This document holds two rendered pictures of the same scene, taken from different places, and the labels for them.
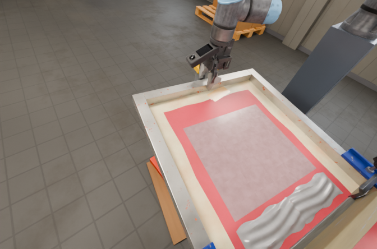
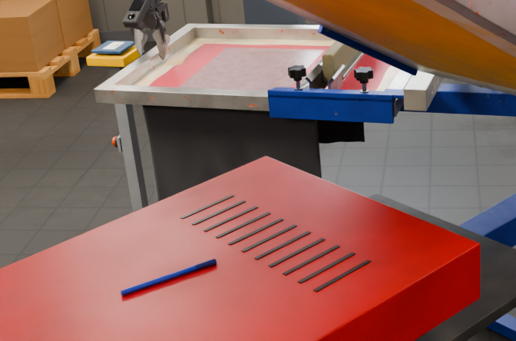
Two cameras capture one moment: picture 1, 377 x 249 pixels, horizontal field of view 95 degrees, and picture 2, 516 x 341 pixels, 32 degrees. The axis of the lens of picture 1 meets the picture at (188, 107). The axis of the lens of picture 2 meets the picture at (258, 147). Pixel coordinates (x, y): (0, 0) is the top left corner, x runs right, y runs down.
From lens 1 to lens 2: 200 cm
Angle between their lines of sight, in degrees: 35
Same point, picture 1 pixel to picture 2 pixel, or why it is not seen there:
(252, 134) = (248, 61)
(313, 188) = not seen: hidden behind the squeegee
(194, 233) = (259, 94)
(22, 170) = not seen: outside the picture
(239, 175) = (264, 79)
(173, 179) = (213, 91)
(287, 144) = (287, 51)
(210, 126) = (201, 75)
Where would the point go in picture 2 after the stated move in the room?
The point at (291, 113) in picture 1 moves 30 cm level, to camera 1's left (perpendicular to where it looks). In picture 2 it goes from (269, 31) to (181, 55)
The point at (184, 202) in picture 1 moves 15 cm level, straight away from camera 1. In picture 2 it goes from (236, 92) to (221, 74)
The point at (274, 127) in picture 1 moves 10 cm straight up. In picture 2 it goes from (263, 49) to (260, 15)
